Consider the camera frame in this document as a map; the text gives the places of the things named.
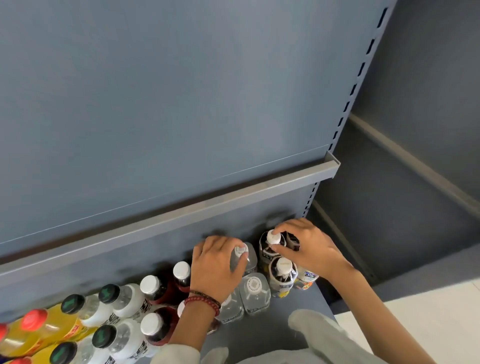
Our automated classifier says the person's left hand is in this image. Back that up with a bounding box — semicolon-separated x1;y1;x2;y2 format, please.
191;235;250;304

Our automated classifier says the person's right hand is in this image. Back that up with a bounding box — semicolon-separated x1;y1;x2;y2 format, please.
268;218;355;282

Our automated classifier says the clear water bottle white cap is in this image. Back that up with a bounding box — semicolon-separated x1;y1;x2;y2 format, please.
230;242;259;277
215;288;245;325
239;272;272;316

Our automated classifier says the black white label bottle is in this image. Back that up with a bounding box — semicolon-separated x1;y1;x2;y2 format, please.
285;231;301;253
258;229;288;274
268;256;299;299

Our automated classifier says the person's left forearm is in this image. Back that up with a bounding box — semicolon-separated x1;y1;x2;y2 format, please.
168;298;223;353

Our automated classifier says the person's right forearm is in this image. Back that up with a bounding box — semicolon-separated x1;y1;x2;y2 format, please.
319;262;437;364

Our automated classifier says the colourful label bottle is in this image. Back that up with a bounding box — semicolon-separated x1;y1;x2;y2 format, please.
293;265;320;291

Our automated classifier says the dark red drink bottle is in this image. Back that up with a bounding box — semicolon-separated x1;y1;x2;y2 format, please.
172;261;193;301
140;275;176;305
140;307;180;346
176;299;221;335

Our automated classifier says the grey shelf board with bottles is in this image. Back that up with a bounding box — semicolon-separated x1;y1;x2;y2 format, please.
0;208;338;364

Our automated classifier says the white garment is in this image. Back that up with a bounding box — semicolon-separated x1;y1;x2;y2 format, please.
149;309;389;364

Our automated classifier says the clear bottle dark green cap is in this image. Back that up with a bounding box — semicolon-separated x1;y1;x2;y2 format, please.
49;337;99;364
61;293;114;328
98;283;151;320
92;319;158;361

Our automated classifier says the dark grey neighbouring shelf unit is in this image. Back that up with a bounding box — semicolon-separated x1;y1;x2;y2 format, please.
305;0;480;314

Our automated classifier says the empty grey metal shelf board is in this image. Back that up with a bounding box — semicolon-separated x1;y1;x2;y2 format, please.
0;0;398;290

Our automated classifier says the slotted grey shelf upright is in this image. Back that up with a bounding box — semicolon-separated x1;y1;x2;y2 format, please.
300;0;399;223

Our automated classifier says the yellow juice bottle red cap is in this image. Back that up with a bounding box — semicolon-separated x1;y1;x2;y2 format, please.
9;343;61;364
7;303;99;358
0;322;13;355

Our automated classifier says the dark bead bracelet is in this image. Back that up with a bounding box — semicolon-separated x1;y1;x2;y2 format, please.
188;290;222;308

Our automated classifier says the red bead bracelet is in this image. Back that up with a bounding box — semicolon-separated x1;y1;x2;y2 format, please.
183;296;221;317

